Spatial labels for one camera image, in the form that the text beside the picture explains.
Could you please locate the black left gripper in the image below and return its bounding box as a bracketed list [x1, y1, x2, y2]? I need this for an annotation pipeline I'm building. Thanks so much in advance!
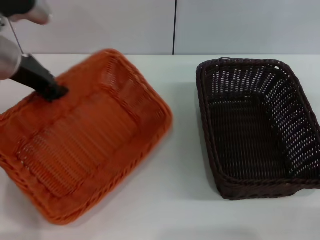
[11, 53, 70, 102]

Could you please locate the orange woven basket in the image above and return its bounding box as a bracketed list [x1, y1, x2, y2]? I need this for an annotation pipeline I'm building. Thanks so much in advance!
[0, 48, 174, 226]

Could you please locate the dark brown woven basket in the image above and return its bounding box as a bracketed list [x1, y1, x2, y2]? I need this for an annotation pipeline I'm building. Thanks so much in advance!
[195, 57, 320, 201]

